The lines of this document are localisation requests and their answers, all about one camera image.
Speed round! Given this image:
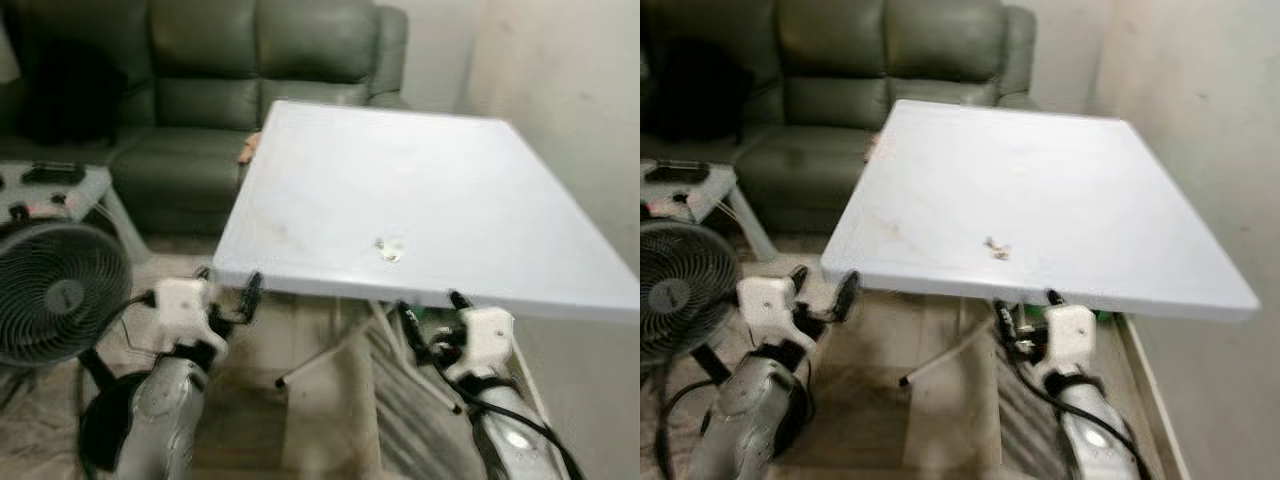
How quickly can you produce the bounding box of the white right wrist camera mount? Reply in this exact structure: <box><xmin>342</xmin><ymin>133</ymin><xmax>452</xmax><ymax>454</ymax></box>
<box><xmin>1034</xmin><ymin>304</ymin><xmax>1099</xmax><ymax>392</ymax></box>
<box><xmin>444</xmin><ymin>307</ymin><xmax>517</xmax><ymax>382</ymax></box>

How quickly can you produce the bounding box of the black round floor fan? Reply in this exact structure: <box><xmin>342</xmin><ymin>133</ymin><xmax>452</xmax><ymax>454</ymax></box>
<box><xmin>0</xmin><ymin>222</ymin><xmax>136</xmax><ymax>401</ymax></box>
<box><xmin>640</xmin><ymin>222</ymin><xmax>743</xmax><ymax>386</ymax></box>

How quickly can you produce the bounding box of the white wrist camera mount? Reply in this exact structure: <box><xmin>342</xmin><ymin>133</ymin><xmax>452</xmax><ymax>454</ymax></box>
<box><xmin>738</xmin><ymin>278</ymin><xmax>812</xmax><ymax>347</ymax></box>
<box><xmin>444</xmin><ymin>307</ymin><xmax>517</xmax><ymax>382</ymax></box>
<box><xmin>155</xmin><ymin>278</ymin><xmax>227</xmax><ymax>347</ymax></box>
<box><xmin>1034</xmin><ymin>304</ymin><xmax>1099</xmax><ymax>392</ymax></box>

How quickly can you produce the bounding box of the dark green leather sofa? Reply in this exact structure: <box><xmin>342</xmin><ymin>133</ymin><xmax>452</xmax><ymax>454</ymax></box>
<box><xmin>0</xmin><ymin>0</ymin><xmax>411</xmax><ymax>237</ymax></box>
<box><xmin>640</xmin><ymin>0</ymin><xmax>1041</xmax><ymax>237</ymax></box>

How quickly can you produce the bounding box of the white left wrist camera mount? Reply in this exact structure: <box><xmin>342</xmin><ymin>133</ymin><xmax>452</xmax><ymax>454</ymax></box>
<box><xmin>155</xmin><ymin>278</ymin><xmax>227</xmax><ymax>347</ymax></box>
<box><xmin>738</xmin><ymin>278</ymin><xmax>812</xmax><ymax>347</ymax></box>

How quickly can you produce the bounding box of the black handheld device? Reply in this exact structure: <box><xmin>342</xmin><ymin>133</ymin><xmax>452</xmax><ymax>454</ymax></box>
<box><xmin>22</xmin><ymin>162</ymin><xmax>87</xmax><ymax>186</ymax></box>
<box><xmin>645</xmin><ymin>160</ymin><xmax>711</xmax><ymax>184</ymax></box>

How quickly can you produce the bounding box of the black bag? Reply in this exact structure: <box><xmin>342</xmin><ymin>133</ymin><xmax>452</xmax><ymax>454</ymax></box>
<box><xmin>650</xmin><ymin>40</ymin><xmax>758</xmax><ymax>142</ymax></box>
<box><xmin>15</xmin><ymin>40</ymin><xmax>128</xmax><ymax>147</ymax></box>

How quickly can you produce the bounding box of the beige baseboard strip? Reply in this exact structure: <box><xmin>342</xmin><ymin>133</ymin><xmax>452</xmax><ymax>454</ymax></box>
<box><xmin>1118</xmin><ymin>314</ymin><xmax>1192</xmax><ymax>480</ymax></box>

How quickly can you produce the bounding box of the small grey side table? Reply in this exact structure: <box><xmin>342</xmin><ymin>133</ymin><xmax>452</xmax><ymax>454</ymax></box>
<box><xmin>640</xmin><ymin>160</ymin><xmax>777</xmax><ymax>263</ymax></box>
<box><xmin>0</xmin><ymin>163</ymin><xmax>151</xmax><ymax>263</ymax></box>

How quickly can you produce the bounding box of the white folding table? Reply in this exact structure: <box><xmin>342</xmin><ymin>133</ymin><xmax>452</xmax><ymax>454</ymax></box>
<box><xmin>820</xmin><ymin>98</ymin><xmax>1262</xmax><ymax>391</ymax></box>
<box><xmin>212</xmin><ymin>100</ymin><xmax>641</xmax><ymax>416</ymax></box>

